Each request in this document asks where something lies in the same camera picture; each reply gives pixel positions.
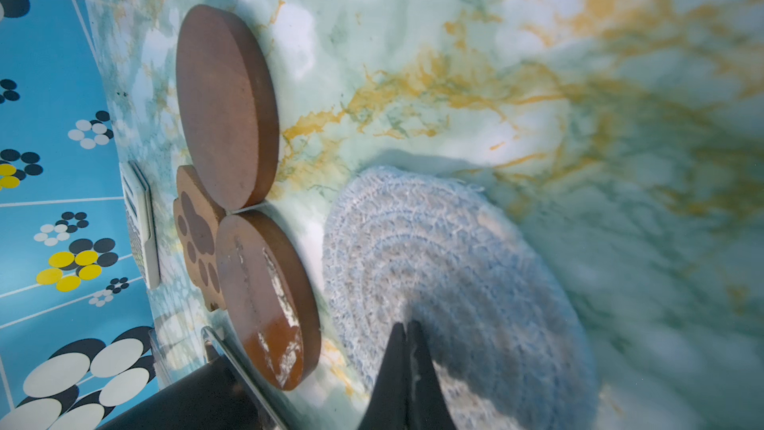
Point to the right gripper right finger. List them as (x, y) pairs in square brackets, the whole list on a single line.
[(426, 406)]

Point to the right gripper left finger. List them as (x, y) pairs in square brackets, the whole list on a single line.
[(387, 406)]

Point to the grey blue crochet coaster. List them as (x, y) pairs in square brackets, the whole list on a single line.
[(508, 347)]

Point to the scratched round wooden coaster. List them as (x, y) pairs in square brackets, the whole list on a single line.
[(269, 298)]

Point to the paw shaped wooden coaster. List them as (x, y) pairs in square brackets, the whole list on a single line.
[(197, 218)]

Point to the dark round wooden coaster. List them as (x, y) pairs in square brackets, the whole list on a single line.
[(228, 107)]

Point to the metal serving tray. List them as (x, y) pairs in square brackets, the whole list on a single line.
[(216, 348)]

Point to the black mug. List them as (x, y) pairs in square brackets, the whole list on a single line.
[(211, 397)]

